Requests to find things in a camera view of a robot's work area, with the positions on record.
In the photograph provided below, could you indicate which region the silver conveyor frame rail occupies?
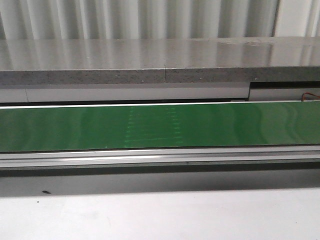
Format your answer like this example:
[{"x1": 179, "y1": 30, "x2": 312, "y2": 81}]
[{"x1": 0, "y1": 145, "x2": 320, "y2": 177}]

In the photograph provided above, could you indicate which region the white pleated curtain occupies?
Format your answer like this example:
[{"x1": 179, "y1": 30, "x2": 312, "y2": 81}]
[{"x1": 0, "y1": 0, "x2": 320, "y2": 40}]

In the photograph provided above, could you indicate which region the grey stone counter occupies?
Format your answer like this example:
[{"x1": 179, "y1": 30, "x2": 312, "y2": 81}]
[{"x1": 0, "y1": 36, "x2": 320, "y2": 103}]

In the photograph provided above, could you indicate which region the red wire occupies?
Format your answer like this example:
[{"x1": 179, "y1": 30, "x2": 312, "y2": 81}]
[{"x1": 300, "y1": 92, "x2": 320, "y2": 102}]

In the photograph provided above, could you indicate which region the green conveyor belt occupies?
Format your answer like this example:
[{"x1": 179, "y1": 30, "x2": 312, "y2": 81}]
[{"x1": 0, "y1": 101, "x2": 320, "y2": 153}]

